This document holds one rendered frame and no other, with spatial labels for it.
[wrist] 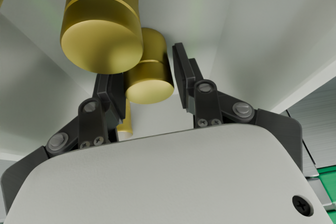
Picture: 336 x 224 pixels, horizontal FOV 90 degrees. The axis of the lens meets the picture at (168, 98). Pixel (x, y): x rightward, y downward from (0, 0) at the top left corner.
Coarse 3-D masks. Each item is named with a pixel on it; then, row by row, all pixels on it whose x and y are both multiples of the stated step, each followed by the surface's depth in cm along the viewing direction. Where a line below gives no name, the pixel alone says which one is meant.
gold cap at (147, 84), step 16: (144, 32) 11; (144, 48) 11; (160, 48) 12; (144, 64) 10; (160, 64) 11; (128, 80) 10; (144, 80) 10; (160, 80) 10; (128, 96) 11; (144, 96) 12; (160, 96) 12
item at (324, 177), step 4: (324, 172) 16; (328, 172) 16; (332, 172) 16; (316, 176) 16; (320, 176) 16; (324, 176) 16; (328, 176) 16; (332, 176) 16; (320, 180) 16; (324, 180) 16; (328, 180) 16; (332, 180) 16; (324, 184) 16; (328, 184) 16; (332, 184) 16; (328, 188) 16; (332, 188) 16; (328, 192) 16; (332, 192) 15; (332, 196) 15; (332, 200) 15
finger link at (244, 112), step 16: (176, 48) 11; (176, 64) 11; (192, 64) 11; (176, 80) 13; (192, 80) 9; (192, 96) 9; (224, 96) 9; (192, 112) 10; (224, 112) 9; (240, 112) 8
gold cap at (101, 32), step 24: (72, 0) 7; (96, 0) 6; (120, 0) 7; (72, 24) 6; (96, 24) 6; (120, 24) 6; (72, 48) 7; (96, 48) 7; (120, 48) 7; (96, 72) 8; (120, 72) 9
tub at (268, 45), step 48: (48, 0) 9; (144, 0) 10; (192, 0) 11; (240, 0) 10; (288, 0) 7; (0, 48) 9; (48, 48) 12; (192, 48) 15; (240, 48) 12; (288, 48) 8; (0, 96) 9; (48, 96) 12; (240, 96) 13; (288, 96) 9; (0, 144) 9
